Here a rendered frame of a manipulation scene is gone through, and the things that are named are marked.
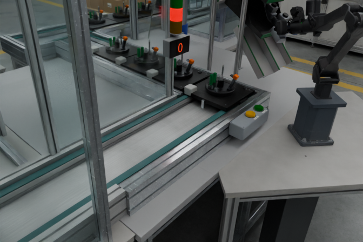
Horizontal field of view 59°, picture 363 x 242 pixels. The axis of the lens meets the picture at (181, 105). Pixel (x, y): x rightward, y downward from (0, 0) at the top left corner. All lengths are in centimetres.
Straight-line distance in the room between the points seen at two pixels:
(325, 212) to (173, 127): 143
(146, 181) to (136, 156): 18
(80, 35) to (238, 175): 79
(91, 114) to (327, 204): 204
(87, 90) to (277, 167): 84
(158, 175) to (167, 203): 10
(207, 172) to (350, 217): 147
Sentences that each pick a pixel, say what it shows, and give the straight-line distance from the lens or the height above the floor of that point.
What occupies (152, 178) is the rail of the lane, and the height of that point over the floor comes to 95.
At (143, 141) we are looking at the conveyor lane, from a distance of 125.
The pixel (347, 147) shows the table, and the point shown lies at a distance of 152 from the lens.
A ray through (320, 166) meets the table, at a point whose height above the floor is 86.
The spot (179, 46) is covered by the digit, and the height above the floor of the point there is 121.
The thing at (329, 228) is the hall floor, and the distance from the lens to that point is 237.
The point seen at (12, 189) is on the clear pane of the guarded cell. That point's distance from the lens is 71.
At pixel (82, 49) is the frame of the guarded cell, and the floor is 144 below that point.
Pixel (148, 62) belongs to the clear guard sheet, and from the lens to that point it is 132.
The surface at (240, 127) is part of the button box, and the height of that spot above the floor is 96.
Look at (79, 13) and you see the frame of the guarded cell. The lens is 63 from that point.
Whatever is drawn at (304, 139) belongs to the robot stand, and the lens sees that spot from 144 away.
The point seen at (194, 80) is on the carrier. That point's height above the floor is 97.
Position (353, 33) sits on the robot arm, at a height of 135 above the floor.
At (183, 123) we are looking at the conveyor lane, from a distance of 136.
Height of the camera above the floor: 165
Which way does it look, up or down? 30 degrees down
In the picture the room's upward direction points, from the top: 2 degrees clockwise
